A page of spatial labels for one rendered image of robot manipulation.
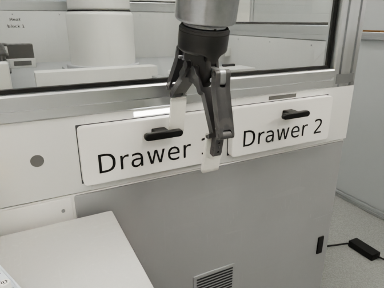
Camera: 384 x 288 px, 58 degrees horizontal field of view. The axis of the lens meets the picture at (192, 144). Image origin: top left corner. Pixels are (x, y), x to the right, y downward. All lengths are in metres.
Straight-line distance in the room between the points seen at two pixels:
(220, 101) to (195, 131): 0.22
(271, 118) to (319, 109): 0.14
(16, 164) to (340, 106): 0.76
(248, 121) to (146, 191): 0.26
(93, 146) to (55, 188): 0.11
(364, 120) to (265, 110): 1.55
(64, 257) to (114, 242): 0.08
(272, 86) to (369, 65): 1.49
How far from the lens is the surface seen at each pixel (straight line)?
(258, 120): 0.78
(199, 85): 0.52
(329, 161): 1.01
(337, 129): 0.99
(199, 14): 0.49
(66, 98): 0.62
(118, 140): 0.64
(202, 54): 0.50
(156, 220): 0.76
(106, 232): 0.63
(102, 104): 0.63
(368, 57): 2.26
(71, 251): 0.60
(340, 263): 1.90
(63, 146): 0.64
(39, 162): 0.65
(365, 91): 2.28
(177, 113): 0.64
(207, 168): 0.55
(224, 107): 0.49
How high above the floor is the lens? 1.10
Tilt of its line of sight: 20 degrees down
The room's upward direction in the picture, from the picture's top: straight up
